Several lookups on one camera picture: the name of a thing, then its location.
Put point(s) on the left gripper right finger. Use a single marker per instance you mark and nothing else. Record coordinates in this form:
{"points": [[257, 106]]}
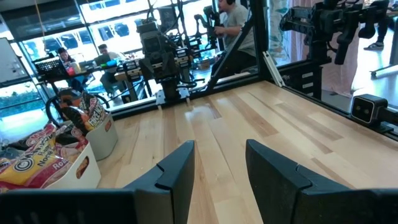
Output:
{"points": [[280, 199]]}

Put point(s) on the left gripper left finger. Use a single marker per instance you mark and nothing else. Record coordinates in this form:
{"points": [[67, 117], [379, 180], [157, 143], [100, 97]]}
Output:
{"points": [[161, 202]]}

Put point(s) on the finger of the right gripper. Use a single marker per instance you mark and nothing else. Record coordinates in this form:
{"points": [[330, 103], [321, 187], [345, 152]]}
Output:
{"points": [[175, 88], [166, 88]]}

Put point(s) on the black fire noodle pack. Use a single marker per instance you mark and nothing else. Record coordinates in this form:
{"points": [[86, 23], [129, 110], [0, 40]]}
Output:
{"points": [[38, 137], [82, 110], [73, 140]]}

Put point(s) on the red Maruchan ramen pack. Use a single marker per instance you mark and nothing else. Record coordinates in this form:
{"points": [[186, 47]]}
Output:
{"points": [[34, 165]]}

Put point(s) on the black neighbouring robot arm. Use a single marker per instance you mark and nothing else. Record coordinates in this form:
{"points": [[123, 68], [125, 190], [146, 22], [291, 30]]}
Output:
{"points": [[210, 21], [329, 21]]}

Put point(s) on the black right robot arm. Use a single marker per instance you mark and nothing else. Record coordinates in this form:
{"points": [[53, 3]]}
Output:
{"points": [[169, 21]]}

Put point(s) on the person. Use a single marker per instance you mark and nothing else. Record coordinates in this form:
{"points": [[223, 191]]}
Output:
{"points": [[63, 56], [237, 28], [107, 59], [377, 34]]}

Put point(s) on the grey plastic bin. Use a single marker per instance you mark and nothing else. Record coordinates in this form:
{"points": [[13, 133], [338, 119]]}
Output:
{"points": [[104, 140]]}

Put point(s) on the white plastic bin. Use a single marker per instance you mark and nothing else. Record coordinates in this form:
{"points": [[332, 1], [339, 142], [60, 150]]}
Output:
{"points": [[82, 172]]}

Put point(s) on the black mesh basket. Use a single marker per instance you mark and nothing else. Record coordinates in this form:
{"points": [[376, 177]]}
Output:
{"points": [[49, 65]]}

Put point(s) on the white patterned cloth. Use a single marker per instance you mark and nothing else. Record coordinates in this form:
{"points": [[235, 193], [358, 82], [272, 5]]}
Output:
{"points": [[278, 34]]}

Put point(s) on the pink curtain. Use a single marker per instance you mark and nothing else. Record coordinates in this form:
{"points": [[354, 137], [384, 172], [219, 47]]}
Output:
{"points": [[339, 71]]}

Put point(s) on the white board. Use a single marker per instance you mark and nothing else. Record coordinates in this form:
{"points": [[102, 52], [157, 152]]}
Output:
{"points": [[11, 62]]}

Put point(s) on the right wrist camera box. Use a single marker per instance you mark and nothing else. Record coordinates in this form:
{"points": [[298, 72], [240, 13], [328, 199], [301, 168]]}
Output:
{"points": [[149, 39]]}

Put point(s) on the black aluminium rig frame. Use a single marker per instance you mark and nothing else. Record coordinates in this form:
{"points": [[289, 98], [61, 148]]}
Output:
{"points": [[261, 46]]}

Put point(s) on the black table-level camera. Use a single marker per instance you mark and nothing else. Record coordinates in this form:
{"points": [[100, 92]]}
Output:
{"points": [[365, 109]]}

